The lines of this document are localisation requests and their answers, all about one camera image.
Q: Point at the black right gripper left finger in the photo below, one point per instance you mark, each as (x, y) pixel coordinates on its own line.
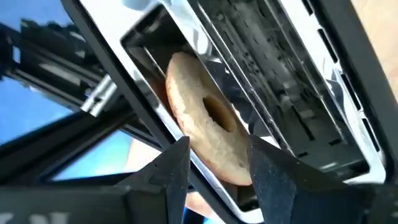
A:
(168, 180)

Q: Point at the silver metal bracket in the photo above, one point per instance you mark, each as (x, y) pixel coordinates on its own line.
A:
(99, 96)

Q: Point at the plain bagel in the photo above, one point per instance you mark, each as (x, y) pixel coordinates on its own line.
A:
(192, 102)

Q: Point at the black and chrome toaster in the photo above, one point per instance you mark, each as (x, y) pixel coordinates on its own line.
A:
(280, 62)

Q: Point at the black table frame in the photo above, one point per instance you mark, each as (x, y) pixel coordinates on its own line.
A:
(62, 137)

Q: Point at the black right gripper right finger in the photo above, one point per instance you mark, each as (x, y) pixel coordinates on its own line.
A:
(280, 193)

